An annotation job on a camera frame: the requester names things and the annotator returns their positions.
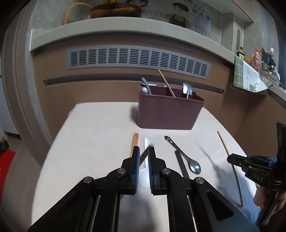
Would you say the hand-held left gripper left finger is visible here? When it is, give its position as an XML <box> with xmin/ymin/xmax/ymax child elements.
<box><xmin>27</xmin><ymin>146</ymin><xmax>141</xmax><ymax>232</ymax></box>

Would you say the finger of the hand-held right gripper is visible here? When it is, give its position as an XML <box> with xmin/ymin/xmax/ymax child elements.
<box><xmin>226</xmin><ymin>153</ymin><xmax>249</xmax><ymax>168</ymax></box>
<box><xmin>247</xmin><ymin>156</ymin><xmax>277</xmax><ymax>162</ymax></box>

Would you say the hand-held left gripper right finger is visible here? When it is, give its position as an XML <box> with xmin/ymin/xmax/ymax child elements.
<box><xmin>147</xmin><ymin>146</ymin><xmax>261</xmax><ymax>232</ymax></box>

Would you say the wooden chopstick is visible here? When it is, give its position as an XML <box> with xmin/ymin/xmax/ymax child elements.
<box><xmin>217</xmin><ymin>131</ymin><xmax>244</xmax><ymax>207</ymax></box>
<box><xmin>157</xmin><ymin>69</ymin><xmax>176</xmax><ymax>98</ymax></box>

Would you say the wooden spoon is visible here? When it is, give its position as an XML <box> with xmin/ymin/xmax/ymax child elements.
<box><xmin>130</xmin><ymin>133</ymin><xmax>139</xmax><ymax>158</ymax></box>

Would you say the white ceramic spoon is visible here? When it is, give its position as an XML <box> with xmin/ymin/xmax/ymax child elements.
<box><xmin>138</xmin><ymin>138</ymin><xmax>151</xmax><ymax>190</ymax></box>

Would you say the steel spoon with black handle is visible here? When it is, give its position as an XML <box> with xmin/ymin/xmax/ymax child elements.
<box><xmin>174</xmin><ymin>150</ymin><xmax>190</xmax><ymax>179</ymax></box>

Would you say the steel spoon with slotted handle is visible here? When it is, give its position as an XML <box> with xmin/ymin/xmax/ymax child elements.
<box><xmin>164</xmin><ymin>135</ymin><xmax>201</xmax><ymax>175</ymax></box>

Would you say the maroon plastic utensil holder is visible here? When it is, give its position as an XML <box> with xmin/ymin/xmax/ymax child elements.
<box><xmin>137</xmin><ymin>84</ymin><xmax>205</xmax><ymax>130</ymax></box>

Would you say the grey-blue plastic spoon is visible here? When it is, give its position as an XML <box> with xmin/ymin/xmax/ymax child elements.
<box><xmin>141</xmin><ymin>77</ymin><xmax>153</xmax><ymax>95</ymax></box>

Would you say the steel spoon with grey handle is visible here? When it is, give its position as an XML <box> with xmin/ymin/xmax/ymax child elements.
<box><xmin>183</xmin><ymin>82</ymin><xmax>193</xmax><ymax>99</ymax></box>

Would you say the person's right hand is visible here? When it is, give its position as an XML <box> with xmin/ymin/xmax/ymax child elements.
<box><xmin>253</xmin><ymin>186</ymin><xmax>272</xmax><ymax>209</ymax></box>

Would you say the pink striped cloth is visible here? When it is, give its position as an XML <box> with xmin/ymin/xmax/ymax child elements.
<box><xmin>262</xmin><ymin>70</ymin><xmax>281</xmax><ymax>84</ymax></box>

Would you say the green checkered towel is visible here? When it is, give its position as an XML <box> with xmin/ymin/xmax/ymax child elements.
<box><xmin>232</xmin><ymin>55</ymin><xmax>274</xmax><ymax>96</ymax></box>

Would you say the red chili bottle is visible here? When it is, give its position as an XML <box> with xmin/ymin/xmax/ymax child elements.
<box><xmin>252</xmin><ymin>49</ymin><xmax>261</xmax><ymax>72</ymax></box>

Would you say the black countertop rack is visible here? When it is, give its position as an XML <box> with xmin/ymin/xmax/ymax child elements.
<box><xmin>261</xmin><ymin>47</ymin><xmax>277</xmax><ymax>67</ymax></box>

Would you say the grey vent grille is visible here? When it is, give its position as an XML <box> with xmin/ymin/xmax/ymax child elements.
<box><xmin>66</xmin><ymin>45</ymin><xmax>211</xmax><ymax>81</ymax></box>

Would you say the red floor mat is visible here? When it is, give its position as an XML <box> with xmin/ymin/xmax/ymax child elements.
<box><xmin>0</xmin><ymin>149</ymin><xmax>17</xmax><ymax>190</ymax></box>

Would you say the grey stone countertop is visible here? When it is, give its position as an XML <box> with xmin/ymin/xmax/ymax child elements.
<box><xmin>30</xmin><ymin>17</ymin><xmax>286</xmax><ymax>101</ymax></box>

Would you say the glass lid with orange rim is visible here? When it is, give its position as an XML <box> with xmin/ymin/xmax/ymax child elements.
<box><xmin>64</xmin><ymin>2</ymin><xmax>93</xmax><ymax>25</ymax></box>

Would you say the white wall vent panel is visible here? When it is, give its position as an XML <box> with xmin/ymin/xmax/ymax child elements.
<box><xmin>236</xmin><ymin>29</ymin><xmax>243</xmax><ymax>51</ymax></box>

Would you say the cartoon wall sticker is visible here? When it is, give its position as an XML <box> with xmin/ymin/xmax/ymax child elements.
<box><xmin>124</xmin><ymin>0</ymin><xmax>213</xmax><ymax>42</ymax></box>

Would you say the dark pan with orange handle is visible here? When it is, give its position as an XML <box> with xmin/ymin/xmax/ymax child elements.
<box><xmin>90</xmin><ymin>0</ymin><xmax>142</xmax><ymax>18</ymax></box>

